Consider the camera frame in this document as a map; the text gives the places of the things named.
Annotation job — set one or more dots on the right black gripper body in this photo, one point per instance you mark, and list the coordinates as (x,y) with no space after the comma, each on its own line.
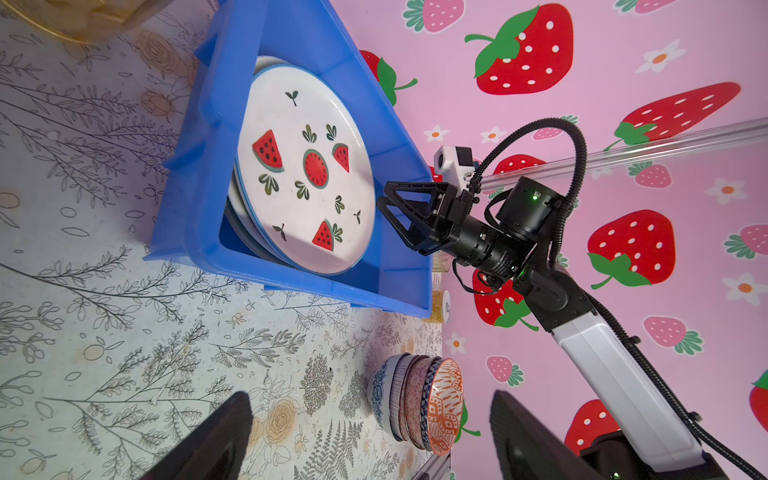
(510,242)

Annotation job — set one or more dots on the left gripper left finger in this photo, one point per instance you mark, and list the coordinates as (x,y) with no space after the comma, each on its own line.
(215,449)

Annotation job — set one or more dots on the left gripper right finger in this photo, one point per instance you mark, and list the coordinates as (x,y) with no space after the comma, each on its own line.
(526,449)

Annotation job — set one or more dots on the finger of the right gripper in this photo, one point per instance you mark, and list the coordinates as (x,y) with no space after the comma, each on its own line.
(423,201)
(413,228)

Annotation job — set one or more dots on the red patterned bowl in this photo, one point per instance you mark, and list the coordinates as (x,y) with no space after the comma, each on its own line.
(441,406)

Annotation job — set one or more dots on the black white leaf bowl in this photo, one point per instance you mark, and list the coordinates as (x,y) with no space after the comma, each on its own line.
(412,395)

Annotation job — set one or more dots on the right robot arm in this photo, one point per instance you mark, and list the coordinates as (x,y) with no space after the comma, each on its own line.
(657,438)

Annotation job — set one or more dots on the blue plastic bin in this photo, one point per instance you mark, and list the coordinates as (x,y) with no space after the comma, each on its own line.
(189,227)

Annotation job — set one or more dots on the green glass cup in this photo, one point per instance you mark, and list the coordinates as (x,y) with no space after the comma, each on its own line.
(441,262)

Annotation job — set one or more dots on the yellow can white lid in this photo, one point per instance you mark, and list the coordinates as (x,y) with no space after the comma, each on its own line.
(441,307)

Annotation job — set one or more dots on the purple striped bowl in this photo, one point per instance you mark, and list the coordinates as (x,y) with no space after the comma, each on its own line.
(395,399)

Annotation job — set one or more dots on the amber glass cup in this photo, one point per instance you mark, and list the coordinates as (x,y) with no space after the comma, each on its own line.
(85,21)

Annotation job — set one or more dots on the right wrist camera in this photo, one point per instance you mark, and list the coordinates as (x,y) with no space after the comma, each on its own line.
(454,165)

